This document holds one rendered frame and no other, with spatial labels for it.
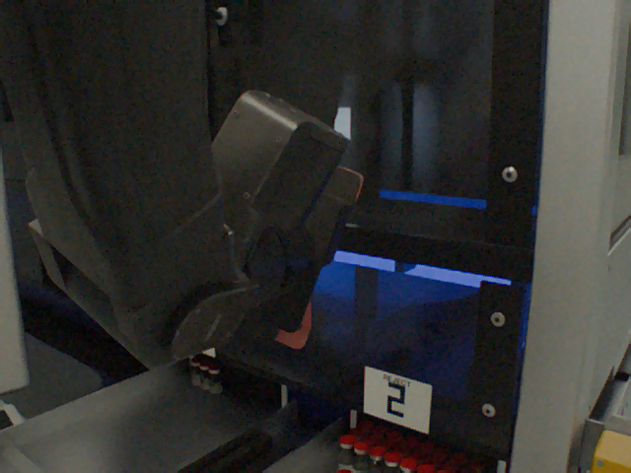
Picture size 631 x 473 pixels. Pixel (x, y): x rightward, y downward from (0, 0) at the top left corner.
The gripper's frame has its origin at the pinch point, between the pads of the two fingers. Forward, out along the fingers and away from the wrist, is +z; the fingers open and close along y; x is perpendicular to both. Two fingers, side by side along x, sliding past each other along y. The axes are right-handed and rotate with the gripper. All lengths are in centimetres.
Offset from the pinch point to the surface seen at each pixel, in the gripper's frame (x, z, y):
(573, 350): 24.4, 7.2, 1.6
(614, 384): 44, 57, 14
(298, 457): 2.2, 17.9, 30.7
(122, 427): -24, 19, 41
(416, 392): 12.6, 13.3, 13.9
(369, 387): 7.4, 15.4, 16.5
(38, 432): -33, 12, 44
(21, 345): -59, 33, 48
